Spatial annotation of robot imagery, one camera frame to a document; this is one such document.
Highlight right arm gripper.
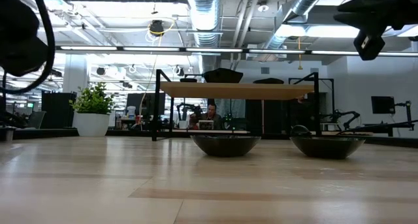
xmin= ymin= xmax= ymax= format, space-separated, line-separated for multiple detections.
xmin=333 ymin=0 xmax=418 ymax=31

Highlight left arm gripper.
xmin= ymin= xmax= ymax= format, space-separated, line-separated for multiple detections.
xmin=0 ymin=0 xmax=50 ymax=77

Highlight black leaf mini plate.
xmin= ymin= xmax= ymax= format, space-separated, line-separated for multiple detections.
xmin=190 ymin=135 xmax=261 ymax=158
xmin=252 ymin=77 xmax=285 ymax=85
xmin=290 ymin=136 xmax=366 ymax=160

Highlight black wavy square mini plate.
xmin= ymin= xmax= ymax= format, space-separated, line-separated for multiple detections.
xmin=202 ymin=67 xmax=244 ymax=84

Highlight dark dome-shaped object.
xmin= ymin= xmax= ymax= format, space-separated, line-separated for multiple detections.
xmin=290 ymin=124 xmax=314 ymax=138

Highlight black cabinet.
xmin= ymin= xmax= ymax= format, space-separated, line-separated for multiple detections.
xmin=40 ymin=91 xmax=78 ymax=129

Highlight grey chair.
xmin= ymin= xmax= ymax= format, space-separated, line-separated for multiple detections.
xmin=25 ymin=110 xmax=47 ymax=130

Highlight small black monitor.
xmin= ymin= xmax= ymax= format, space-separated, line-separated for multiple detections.
xmin=370 ymin=95 xmax=396 ymax=115

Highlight small grey cylinder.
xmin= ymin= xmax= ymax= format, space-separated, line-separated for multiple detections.
xmin=0 ymin=125 xmax=17 ymax=142

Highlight black monitor stand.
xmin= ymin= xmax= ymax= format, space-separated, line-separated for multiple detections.
xmin=394 ymin=100 xmax=413 ymax=127

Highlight green plant white pot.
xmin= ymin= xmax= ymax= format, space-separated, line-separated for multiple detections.
xmin=69 ymin=82 xmax=116 ymax=138

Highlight black low desk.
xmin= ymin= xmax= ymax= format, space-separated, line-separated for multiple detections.
xmin=362 ymin=122 xmax=415 ymax=132

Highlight large black monitor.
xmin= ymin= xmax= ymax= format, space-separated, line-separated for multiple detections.
xmin=126 ymin=92 xmax=167 ymax=120

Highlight wooden riser black legs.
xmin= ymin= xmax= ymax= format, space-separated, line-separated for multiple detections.
xmin=151 ymin=69 xmax=321 ymax=142

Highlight person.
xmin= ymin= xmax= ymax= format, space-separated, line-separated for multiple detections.
xmin=189 ymin=103 xmax=226 ymax=130

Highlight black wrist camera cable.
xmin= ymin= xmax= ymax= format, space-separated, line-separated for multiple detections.
xmin=0 ymin=0 xmax=57 ymax=95

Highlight yellow hanging cord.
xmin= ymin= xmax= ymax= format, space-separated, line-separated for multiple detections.
xmin=296 ymin=37 xmax=304 ymax=71

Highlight long ceiling light rail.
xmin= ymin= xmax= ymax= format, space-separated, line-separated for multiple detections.
xmin=55 ymin=44 xmax=418 ymax=57

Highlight black ceiling device yellow cable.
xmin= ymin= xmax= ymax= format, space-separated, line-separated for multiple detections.
xmin=148 ymin=19 xmax=166 ymax=38

